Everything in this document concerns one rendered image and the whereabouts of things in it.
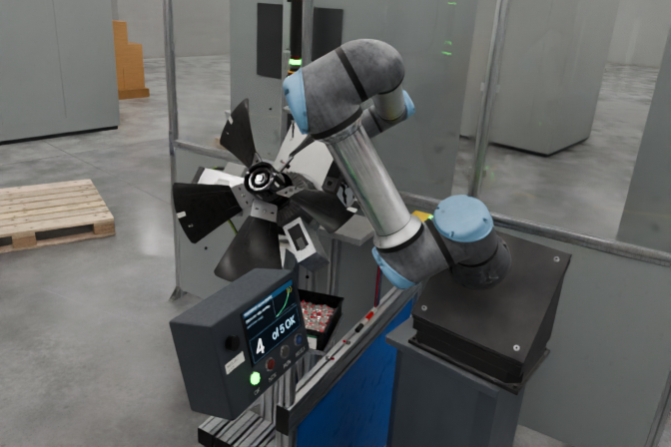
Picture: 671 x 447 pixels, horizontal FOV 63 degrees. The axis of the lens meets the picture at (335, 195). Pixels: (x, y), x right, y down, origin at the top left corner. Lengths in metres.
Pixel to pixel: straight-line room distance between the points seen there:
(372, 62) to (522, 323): 0.67
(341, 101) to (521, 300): 0.62
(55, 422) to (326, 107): 2.13
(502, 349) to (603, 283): 1.11
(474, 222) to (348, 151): 0.31
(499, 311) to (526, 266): 0.13
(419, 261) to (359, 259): 1.47
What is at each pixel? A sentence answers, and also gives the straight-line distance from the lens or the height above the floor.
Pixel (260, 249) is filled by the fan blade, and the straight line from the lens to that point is 1.80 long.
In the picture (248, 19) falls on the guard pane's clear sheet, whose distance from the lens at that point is 2.75.
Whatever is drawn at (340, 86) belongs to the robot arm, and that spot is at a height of 1.65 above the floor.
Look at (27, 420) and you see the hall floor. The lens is 2.89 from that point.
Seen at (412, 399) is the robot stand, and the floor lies 0.85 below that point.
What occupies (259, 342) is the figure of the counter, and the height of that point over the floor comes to 1.17.
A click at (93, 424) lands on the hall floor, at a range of 2.77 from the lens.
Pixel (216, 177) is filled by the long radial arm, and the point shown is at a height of 1.12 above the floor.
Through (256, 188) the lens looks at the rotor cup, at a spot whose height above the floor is 1.19.
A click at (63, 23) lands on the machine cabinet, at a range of 7.32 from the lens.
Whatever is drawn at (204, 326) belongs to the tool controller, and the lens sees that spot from 1.00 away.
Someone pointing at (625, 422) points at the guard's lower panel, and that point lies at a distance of 2.65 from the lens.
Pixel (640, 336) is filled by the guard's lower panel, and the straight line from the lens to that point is 2.44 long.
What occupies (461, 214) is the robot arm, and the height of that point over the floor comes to 1.38.
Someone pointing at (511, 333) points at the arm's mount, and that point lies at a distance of 1.31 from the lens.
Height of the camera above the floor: 1.80
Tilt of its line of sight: 20 degrees down
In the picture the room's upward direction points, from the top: 3 degrees clockwise
